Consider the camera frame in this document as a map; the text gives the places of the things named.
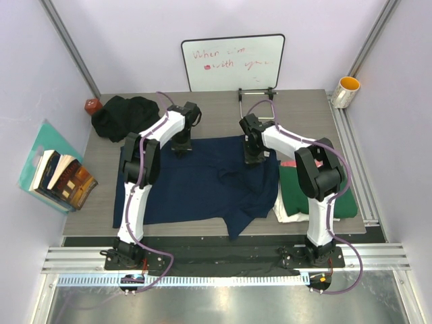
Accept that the navy blue t shirt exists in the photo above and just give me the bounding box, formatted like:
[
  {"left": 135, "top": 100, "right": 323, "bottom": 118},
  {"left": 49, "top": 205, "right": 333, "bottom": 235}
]
[{"left": 113, "top": 136, "right": 279, "bottom": 242}]

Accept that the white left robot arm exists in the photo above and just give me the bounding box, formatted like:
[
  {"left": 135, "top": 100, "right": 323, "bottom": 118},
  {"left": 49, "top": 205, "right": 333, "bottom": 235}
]
[{"left": 113, "top": 102, "right": 202, "bottom": 269}]

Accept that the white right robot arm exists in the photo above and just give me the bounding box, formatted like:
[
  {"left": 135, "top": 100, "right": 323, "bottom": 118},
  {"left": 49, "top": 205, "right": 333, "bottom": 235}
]
[{"left": 239, "top": 113, "right": 346, "bottom": 267}]

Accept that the folded pink t shirt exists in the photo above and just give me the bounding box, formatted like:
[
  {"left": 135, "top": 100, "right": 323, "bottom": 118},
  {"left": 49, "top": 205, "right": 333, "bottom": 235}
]
[{"left": 280, "top": 160, "right": 296, "bottom": 167}]

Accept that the folded white t shirt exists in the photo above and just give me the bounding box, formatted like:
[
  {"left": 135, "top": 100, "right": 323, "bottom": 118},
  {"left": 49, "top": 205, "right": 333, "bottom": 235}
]
[{"left": 273, "top": 195, "right": 341, "bottom": 223}]

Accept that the folded green t shirt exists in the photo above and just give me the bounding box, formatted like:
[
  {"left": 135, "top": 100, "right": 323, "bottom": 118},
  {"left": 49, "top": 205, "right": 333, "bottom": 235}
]
[{"left": 277, "top": 166, "right": 358, "bottom": 220}]

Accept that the black t shirt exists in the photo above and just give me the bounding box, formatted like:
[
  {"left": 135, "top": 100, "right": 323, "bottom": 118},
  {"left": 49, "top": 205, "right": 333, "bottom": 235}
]
[{"left": 91, "top": 96, "right": 160, "bottom": 142}]

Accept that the small whiteboard with red writing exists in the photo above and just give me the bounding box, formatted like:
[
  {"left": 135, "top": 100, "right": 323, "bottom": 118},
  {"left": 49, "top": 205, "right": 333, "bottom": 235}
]
[{"left": 181, "top": 34, "right": 286, "bottom": 92}]

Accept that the small red cube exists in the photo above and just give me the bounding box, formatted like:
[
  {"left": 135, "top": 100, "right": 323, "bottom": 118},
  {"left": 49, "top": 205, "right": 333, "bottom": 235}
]
[{"left": 84, "top": 98, "right": 103, "bottom": 115}]

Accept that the white mug yellow inside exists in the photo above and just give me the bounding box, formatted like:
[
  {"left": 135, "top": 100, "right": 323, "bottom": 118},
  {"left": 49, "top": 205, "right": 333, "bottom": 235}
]
[{"left": 330, "top": 76, "right": 360, "bottom": 109}]

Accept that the brown cover paperback book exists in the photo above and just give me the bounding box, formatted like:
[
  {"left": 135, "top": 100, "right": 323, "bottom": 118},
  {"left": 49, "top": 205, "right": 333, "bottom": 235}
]
[{"left": 47, "top": 155, "right": 98, "bottom": 210}]

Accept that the teal plastic folder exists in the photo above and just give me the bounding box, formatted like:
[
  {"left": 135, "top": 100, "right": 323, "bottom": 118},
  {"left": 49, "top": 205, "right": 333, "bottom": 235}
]
[{"left": 18, "top": 119, "right": 83, "bottom": 214}]

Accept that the dark blue paperback book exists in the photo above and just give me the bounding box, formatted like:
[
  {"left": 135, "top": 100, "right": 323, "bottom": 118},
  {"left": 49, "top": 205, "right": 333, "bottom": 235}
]
[{"left": 29, "top": 150, "right": 70, "bottom": 213}]

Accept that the black wire stand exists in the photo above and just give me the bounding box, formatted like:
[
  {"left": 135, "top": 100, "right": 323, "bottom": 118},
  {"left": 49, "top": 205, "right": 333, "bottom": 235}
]
[{"left": 237, "top": 87, "right": 278, "bottom": 120}]

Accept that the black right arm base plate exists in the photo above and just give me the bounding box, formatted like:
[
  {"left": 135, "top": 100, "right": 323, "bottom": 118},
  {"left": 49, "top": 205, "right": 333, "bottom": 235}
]
[{"left": 276, "top": 246, "right": 346, "bottom": 269}]

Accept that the white perforated cable tray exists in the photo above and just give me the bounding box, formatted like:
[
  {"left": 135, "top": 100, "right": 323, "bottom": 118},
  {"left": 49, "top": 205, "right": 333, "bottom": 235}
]
[{"left": 57, "top": 273, "right": 310, "bottom": 288}]

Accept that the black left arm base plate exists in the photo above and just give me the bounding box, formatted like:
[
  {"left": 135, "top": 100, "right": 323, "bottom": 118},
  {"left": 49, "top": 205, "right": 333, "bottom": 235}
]
[{"left": 99, "top": 249, "right": 170, "bottom": 271}]

